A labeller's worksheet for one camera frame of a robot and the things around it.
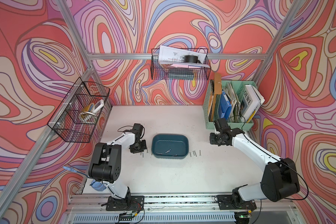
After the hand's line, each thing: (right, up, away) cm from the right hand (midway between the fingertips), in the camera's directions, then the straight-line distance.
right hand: (214, 142), depth 87 cm
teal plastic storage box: (-28, -4, +6) cm, 29 cm away
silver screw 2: (-13, -8, +5) cm, 16 cm away
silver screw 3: (-11, -8, +5) cm, 15 cm away
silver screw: (-15, -8, +5) cm, 18 cm away
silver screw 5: (-47, -9, +4) cm, 48 cm away
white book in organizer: (+24, +27, +1) cm, 36 cm away
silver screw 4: (-9, -9, +4) cm, 13 cm away
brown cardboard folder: (0, +32, -5) cm, 33 cm away
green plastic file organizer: (+14, +27, +3) cm, 31 cm away
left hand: (-47, -6, +6) cm, 48 cm away
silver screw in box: (-30, -7, +5) cm, 31 cm away
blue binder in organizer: (+9, +23, +6) cm, 26 cm away
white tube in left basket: (-67, +23, -13) cm, 72 cm away
